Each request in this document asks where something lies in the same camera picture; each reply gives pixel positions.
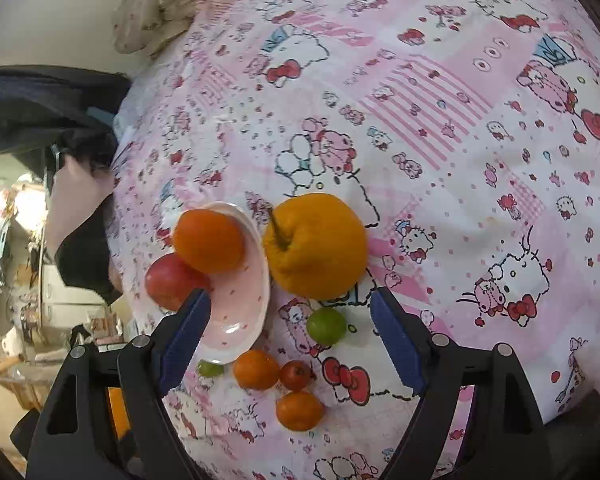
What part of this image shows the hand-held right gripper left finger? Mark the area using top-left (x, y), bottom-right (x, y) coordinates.
top-left (25, 287), bottom-right (213, 480)

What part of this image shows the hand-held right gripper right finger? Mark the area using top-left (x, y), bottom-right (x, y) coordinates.
top-left (370, 287), bottom-right (553, 480)

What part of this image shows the red apple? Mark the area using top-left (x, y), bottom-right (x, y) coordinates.
top-left (145, 252), bottom-right (213, 312)

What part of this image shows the white fruit bowl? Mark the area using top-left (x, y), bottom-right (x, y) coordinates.
top-left (150, 201), bottom-right (272, 366)

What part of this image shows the green lime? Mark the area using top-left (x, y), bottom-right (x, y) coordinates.
top-left (306, 307), bottom-right (347, 346)

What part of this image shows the orange mandarin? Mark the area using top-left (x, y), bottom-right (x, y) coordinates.
top-left (172, 209), bottom-right (247, 275)

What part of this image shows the small red tomato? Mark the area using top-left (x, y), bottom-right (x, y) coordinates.
top-left (279, 360), bottom-right (313, 392)

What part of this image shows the black pink-backed cloth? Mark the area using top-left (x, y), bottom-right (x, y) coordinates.
top-left (45, 152), bottom-right (125, 307)

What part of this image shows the pink cartoon printed blanket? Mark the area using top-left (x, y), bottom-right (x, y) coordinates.
top-left (105, 0), bottom-right (600, 480)

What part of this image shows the white cloth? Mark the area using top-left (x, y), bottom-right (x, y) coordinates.
top-left (572, 339), bottom-right (600, 403)

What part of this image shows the black shiny jacket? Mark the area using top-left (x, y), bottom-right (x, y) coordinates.
top-left (0, 65), bottom-right (131, 161)

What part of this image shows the cream floral quilt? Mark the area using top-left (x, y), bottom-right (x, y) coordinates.
top-left (112, 0), bottom-right (216, 56)

